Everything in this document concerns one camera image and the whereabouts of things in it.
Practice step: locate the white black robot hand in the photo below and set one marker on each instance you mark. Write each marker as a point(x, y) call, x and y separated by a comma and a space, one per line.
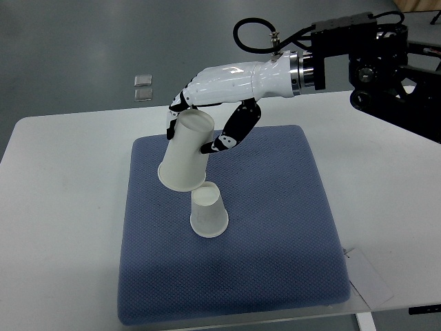
point(245, 83)

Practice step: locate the white paper cup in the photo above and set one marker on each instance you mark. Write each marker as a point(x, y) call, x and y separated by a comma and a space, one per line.
point(183, 167)
point(208, 217)

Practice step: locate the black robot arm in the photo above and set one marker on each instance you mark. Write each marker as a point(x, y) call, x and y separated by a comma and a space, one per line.
point(385, 85)

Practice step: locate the wooden furniture corner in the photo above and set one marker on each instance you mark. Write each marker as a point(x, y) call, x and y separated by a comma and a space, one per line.
point(418, 5)

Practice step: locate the silver floor plate upper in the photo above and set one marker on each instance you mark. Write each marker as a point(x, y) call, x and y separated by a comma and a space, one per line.
point(143, 80)

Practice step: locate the black tripod foot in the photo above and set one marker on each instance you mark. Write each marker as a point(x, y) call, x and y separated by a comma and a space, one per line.
point(435, 18)

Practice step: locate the blue textured cushion mat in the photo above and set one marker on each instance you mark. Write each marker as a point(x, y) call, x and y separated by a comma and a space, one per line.
point(280, 250)

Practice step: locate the white paper tag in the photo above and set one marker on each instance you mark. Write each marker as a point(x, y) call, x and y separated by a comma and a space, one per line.
point(366, 280)

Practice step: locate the white table leg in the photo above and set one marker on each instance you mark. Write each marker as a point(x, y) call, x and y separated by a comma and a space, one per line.
point(365, 321)

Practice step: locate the black table control panel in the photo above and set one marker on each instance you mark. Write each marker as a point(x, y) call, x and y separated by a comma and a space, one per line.
point(425, 309)

